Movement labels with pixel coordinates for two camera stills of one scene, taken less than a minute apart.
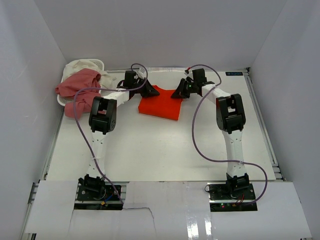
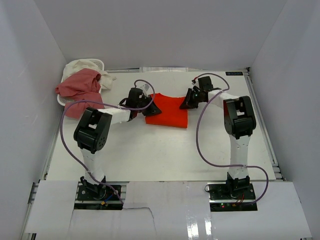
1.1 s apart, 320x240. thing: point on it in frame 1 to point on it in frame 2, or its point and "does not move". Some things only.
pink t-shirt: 83,79 does not move
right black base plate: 221,200 does not move
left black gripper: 149,90 to 152,109
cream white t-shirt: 107,80 does not move
